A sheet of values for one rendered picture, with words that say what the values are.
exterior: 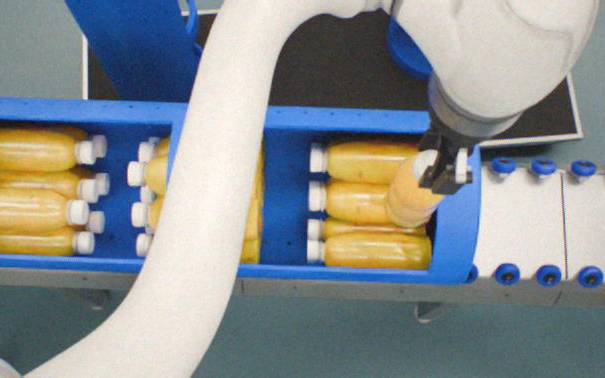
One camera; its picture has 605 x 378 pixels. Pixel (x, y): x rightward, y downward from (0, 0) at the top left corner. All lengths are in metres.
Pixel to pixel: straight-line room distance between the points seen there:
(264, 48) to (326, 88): 1.80
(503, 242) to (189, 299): 1.05
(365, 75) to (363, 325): 0.76
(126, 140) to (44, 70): 1.28
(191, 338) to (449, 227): 0.72
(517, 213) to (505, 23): 0.98
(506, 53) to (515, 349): 1.92
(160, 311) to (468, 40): 0.28
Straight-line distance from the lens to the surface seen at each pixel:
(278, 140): 1.39
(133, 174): 1.24
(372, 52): 2.42
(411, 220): 1.07
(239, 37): 0.56
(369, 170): 1.26
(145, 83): 2.02
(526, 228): 1.50
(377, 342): 2.35
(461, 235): 1.18
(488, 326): 2.41
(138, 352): 0.49
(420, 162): 0.94
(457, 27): 0.58
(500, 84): 0.59
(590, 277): 1.47
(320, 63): 2.40
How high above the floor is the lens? 2.33
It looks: 75 degrees down
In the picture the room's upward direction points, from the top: straight up
